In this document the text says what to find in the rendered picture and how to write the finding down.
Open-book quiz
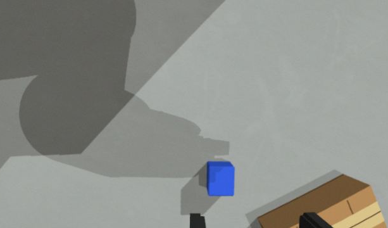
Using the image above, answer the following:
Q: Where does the blue block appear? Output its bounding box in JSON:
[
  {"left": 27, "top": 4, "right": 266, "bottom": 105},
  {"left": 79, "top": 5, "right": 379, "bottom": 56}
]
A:
[{"left": 206, "top": 161, "right": 235, "bottom": 196}]

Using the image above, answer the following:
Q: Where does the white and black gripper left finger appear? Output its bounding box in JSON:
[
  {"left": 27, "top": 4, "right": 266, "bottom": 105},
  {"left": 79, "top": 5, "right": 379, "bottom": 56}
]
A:
[{"left": 190, "top": 213, "right": 206, "bottom": 228}]

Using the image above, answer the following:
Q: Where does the brown cardboard box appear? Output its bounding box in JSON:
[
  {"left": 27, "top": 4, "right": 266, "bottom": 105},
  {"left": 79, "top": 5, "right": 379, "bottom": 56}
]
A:
[{"left": 257, "top": 174, "right": 387, "bottom": 228}]

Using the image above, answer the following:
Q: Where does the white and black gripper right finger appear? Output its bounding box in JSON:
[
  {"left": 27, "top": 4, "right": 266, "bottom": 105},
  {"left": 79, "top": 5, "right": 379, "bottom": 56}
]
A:
[{"left": 299, "top": 212, "right": 333, "bottom": 228}]

